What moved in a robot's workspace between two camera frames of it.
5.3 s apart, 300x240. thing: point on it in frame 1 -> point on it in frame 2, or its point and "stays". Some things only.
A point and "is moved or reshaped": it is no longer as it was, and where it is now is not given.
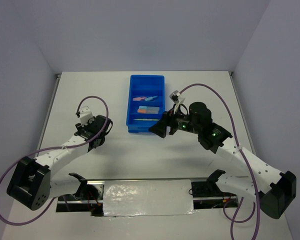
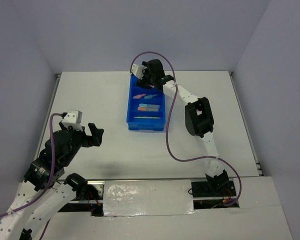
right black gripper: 168,119 -> 142,82
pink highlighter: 138,99 is moved or reshaped
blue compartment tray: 146,102 stays
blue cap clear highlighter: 148,107 is moved or reshaped
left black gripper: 79,126 -> 97,136
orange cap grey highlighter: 148,111 is moved or reshaped
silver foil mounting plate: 149,198 stays
